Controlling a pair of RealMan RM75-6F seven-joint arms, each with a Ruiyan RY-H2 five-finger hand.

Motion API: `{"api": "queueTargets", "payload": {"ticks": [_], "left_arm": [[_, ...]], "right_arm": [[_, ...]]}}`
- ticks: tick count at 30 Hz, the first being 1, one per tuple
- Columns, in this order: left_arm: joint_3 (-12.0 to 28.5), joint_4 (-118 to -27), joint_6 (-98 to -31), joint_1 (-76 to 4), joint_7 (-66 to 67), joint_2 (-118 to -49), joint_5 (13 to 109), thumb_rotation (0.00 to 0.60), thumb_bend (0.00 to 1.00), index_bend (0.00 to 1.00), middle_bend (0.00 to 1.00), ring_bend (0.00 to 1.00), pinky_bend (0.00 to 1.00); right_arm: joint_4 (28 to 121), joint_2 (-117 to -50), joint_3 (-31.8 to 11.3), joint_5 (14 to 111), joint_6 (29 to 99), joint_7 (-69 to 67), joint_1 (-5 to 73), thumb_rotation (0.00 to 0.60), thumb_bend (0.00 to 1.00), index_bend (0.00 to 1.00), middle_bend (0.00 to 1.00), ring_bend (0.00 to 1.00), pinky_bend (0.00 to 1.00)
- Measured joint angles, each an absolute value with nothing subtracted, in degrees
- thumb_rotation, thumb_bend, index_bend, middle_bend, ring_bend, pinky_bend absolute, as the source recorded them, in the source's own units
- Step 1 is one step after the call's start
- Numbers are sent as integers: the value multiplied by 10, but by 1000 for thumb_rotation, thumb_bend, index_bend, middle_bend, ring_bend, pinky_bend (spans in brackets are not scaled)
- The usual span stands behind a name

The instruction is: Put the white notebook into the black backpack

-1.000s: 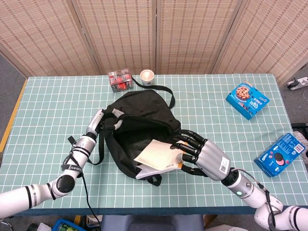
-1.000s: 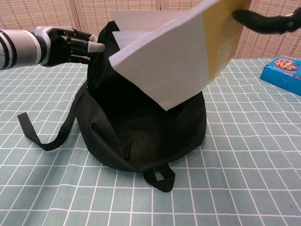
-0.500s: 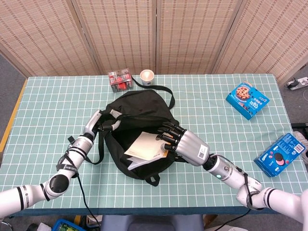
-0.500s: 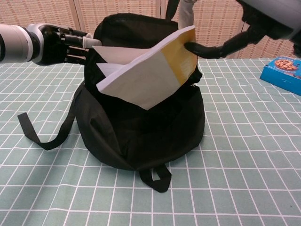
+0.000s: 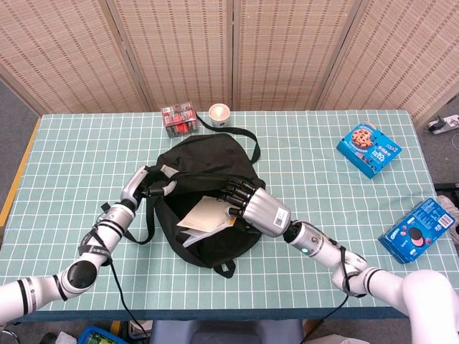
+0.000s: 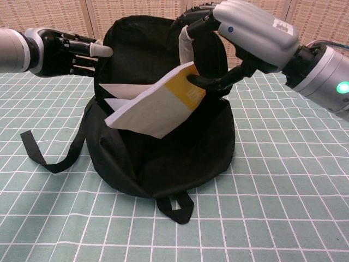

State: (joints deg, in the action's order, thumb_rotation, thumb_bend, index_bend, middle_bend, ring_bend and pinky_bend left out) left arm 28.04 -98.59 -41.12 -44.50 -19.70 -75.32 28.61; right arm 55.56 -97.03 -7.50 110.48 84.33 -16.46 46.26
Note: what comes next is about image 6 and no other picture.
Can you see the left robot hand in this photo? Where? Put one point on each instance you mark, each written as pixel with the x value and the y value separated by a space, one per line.
pixel 54 54

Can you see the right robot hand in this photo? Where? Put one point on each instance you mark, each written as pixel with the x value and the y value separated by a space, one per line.
pixel 259 35

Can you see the yellow cover paperback book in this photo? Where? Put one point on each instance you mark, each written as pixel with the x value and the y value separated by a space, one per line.
pixel 152 112

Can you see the black fabric backpack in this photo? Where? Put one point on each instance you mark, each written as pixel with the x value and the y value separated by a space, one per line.
pixel 188 152

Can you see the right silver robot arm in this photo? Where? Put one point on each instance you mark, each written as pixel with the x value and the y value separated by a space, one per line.
pixel 321 73

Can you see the bamboo folding screen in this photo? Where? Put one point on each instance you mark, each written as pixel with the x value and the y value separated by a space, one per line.
pixel 54 13

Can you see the green checkered tablecloth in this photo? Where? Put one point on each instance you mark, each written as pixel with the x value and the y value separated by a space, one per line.
pixel 272 204

